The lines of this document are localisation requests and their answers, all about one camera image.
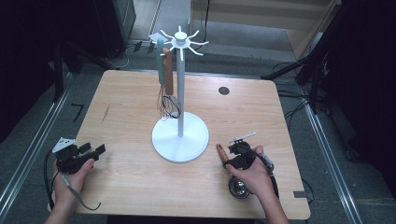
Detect grey plug cable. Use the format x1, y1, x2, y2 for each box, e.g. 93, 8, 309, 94
239, 144, 280, 200
59, 172, 103, 212

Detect black floor cables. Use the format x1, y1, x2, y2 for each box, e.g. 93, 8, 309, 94
273, 61, 316, 132

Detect person's left hand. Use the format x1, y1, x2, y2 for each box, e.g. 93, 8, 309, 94
51, 158, 95, 207

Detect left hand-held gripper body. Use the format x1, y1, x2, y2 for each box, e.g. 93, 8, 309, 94
51, 136, 98, 175

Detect wooden-handled wire strainer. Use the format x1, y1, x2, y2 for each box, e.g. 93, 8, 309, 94
162, 47, 183, 120

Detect black metal stand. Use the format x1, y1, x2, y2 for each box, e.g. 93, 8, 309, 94
51, 43, 67, 103

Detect white paper sheet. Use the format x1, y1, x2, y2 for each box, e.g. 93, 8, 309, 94
148, 32, 166, 45

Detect light wooden platform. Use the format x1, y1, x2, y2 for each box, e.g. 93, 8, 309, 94
189, 0, 341, 61

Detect person's right hand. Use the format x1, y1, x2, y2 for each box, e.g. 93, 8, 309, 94
225, 145, 276, 201

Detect black tripod stand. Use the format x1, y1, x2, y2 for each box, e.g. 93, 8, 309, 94
261, 4, 345, 116

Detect teal-handled wire whisk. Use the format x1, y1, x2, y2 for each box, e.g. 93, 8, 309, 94
156, 36, 176, 121

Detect wooden-handled steel ladle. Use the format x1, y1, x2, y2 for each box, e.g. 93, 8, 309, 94
216, 143, 252, 201

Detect black cable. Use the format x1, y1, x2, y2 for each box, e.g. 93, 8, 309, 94
43, 148, 61, 211

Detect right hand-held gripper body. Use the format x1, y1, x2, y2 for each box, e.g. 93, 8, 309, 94
223, 131, 262, 171

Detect white utensil rack stand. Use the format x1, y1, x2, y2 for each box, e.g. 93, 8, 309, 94
151, 25, 210, 163

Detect black cabinet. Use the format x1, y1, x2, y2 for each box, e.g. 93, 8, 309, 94
89, 0, 137, 61

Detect aluminium floor rail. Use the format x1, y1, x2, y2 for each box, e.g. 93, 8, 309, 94
0, 77, 75, 213
303, 99, 364, 224

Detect white floor cable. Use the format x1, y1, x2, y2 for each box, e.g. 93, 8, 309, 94
105, 46, 131, 70

